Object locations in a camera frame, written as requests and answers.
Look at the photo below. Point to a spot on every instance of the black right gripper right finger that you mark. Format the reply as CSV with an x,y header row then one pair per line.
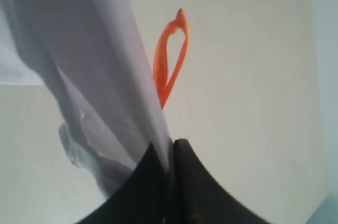
x,y
200,198

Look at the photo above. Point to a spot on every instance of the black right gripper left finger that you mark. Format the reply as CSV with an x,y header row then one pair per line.
x,y
139,200

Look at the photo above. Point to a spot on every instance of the white t-shirt with red lettering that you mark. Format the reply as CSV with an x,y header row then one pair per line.
x,y
90,55

